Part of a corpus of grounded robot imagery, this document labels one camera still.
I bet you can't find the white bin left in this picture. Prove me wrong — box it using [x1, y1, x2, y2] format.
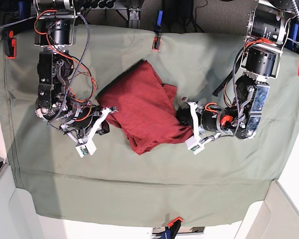
[0, 164, 44, 239]

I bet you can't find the robot arm image right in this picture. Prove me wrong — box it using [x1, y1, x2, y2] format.
[177, 0, 299, 151]

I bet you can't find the white camera box image-left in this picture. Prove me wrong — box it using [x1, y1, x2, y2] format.
[75, 140, 97, 158]

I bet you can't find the white camera box image-right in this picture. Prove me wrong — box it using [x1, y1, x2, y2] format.
[185, 136, 205, 155]

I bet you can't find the blue clamp handle left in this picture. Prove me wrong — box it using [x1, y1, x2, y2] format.
[18, 0, 31, 18]

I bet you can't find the white bin right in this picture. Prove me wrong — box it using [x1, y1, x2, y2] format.
[235, 180, 299, 239]

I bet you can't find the orange black clamp bottom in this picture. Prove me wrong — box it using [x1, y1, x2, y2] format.
[160, 217, 183, 239]

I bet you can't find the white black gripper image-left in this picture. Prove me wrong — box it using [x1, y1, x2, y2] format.
[61, 106, 118, 144]

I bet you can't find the red long-sleeve T-shirt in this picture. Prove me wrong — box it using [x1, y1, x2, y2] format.
[97, 60, 193, 155]

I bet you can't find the robot arm image left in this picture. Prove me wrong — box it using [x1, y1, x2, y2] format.
[33, 0, 110, 142]

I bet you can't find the blue clamp handle top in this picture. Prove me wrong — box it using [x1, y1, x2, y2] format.
[154, 10, 163, 33]

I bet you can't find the blue clamp handle right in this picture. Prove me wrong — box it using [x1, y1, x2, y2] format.
[289, 23, 299, 41]

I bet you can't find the orange black clamp top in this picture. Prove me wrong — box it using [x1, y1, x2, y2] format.
[152, 33, 162, 51]

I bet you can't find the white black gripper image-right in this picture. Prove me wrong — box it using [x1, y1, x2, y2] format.
[176, 97, 221, 144]

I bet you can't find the metal table leg bracket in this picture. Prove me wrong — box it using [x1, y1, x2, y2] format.
[117, 8, 141, 29]

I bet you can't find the orange black clamp left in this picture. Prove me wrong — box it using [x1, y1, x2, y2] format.
[2, 30, 16, 59]

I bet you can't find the white bin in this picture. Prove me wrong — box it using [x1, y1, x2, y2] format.
[235, 180, 299, 239]
[0, 164, 44, 239]

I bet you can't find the blue clamp handle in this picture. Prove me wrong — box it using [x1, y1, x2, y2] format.
[18, 0, 31, 18]
[154, 10, 163, 33]
[289, 23, 299, 41]

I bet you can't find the green table cloth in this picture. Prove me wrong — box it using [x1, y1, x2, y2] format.
[0, 25, 299, 227]

